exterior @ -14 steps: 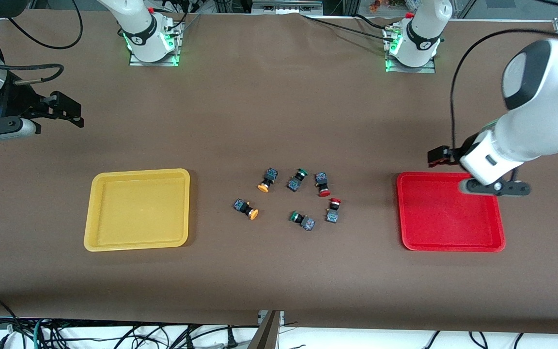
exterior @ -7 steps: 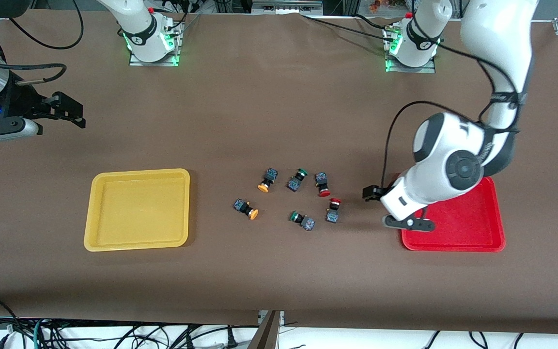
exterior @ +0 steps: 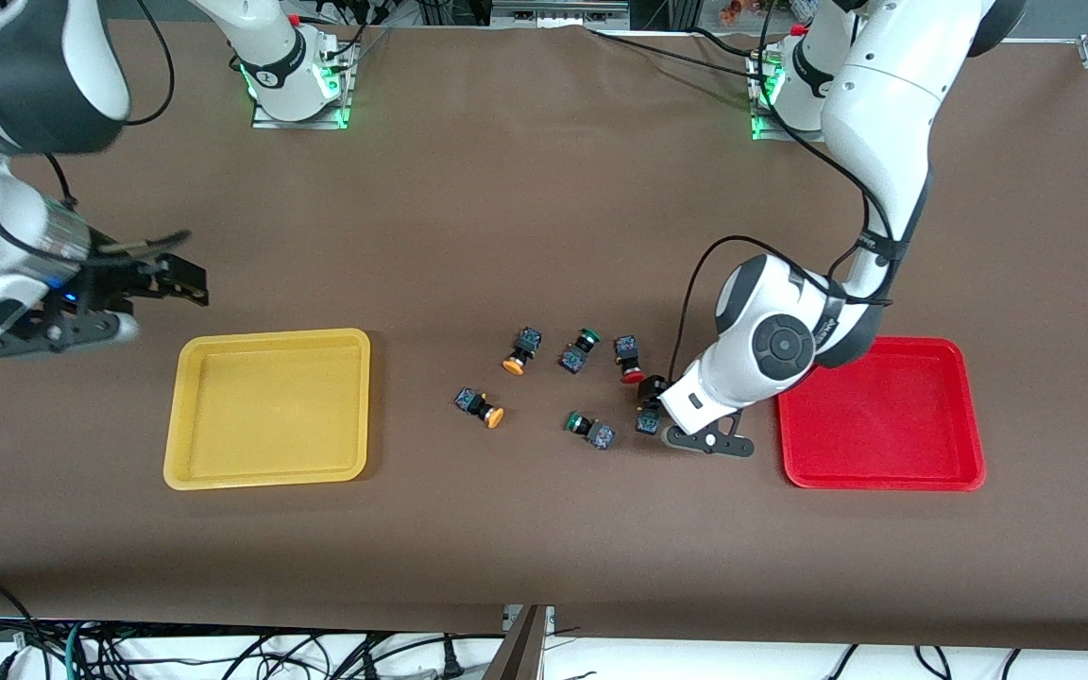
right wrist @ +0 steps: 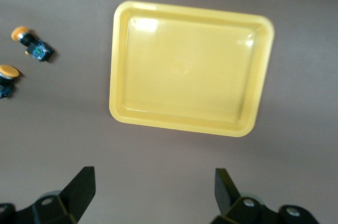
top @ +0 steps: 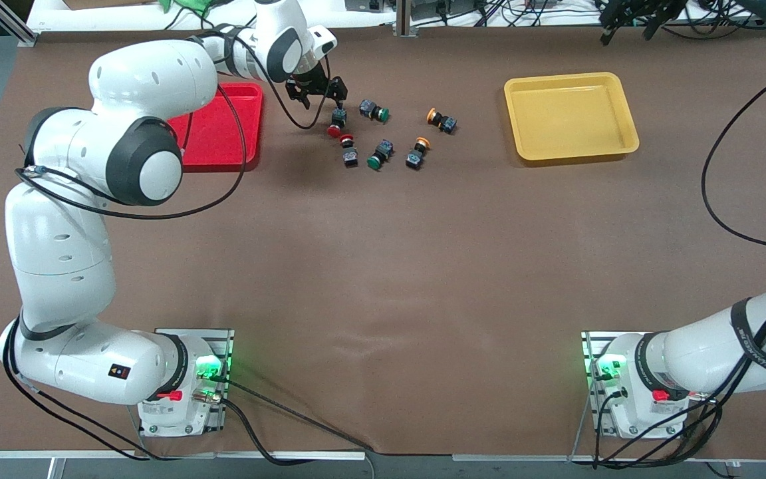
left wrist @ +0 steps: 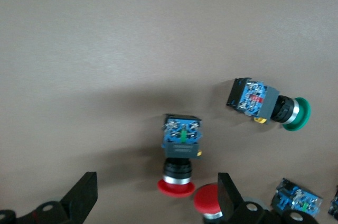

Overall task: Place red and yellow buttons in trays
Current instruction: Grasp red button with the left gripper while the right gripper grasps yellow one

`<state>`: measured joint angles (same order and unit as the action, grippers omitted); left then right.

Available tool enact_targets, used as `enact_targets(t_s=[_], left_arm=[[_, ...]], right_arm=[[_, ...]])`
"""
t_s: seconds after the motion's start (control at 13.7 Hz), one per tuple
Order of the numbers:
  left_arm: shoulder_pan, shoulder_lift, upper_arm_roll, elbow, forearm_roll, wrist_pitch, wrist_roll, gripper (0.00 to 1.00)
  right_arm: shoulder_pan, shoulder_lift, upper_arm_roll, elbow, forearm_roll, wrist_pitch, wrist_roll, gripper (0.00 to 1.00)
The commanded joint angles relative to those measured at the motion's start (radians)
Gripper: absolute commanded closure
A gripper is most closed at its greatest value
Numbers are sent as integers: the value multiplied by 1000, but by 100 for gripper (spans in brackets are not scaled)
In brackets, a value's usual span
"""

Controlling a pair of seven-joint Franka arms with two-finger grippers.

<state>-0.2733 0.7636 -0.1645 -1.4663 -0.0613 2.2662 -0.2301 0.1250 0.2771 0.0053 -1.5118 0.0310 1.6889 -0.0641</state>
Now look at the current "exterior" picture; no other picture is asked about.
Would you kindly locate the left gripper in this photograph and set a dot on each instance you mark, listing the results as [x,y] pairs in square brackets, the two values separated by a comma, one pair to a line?
[652,389]

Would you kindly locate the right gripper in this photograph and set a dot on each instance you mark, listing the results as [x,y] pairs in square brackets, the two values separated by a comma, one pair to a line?
[117,280]

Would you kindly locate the red push button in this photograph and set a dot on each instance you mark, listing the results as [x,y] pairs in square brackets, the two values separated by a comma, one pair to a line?
[648,421]
[629,357]

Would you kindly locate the yellow push button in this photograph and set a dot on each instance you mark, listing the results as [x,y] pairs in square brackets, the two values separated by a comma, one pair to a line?
[525,345]
[478,406]

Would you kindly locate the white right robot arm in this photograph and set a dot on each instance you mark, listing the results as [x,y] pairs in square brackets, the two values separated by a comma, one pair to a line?
[270,66]

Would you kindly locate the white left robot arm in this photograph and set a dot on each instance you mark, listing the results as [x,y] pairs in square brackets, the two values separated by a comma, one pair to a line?
[884,113]

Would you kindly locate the green push button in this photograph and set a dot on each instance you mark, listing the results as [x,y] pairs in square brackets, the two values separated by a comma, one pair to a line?
[593,432]
[577,354]

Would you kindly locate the brown table cover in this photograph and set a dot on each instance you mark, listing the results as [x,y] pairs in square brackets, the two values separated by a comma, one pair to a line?
[544,236]

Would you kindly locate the yellow plastic tray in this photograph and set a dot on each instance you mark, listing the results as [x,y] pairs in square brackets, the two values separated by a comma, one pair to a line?
[261,463]

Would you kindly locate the red plastic tray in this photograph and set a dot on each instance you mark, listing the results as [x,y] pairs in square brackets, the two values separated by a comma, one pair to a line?
[884,453]

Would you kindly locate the black power plug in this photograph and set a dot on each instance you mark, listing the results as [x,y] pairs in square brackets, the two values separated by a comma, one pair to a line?
[451,661]

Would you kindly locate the orange background object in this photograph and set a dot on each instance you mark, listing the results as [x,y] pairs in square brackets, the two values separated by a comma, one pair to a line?
[738,11]

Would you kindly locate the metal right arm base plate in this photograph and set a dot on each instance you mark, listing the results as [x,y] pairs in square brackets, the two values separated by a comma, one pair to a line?
[341,113]

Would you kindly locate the white mounting bracket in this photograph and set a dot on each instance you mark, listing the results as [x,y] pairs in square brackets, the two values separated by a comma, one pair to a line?
[550,619]

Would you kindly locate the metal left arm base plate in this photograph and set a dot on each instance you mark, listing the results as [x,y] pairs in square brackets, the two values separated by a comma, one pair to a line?
[766,132]

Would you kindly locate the grey metal post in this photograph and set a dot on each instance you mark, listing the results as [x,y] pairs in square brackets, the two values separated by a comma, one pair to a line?
[520,652]

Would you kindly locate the aluminium frame profile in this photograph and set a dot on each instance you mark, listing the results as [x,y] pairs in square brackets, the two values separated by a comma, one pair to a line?
[553,13]

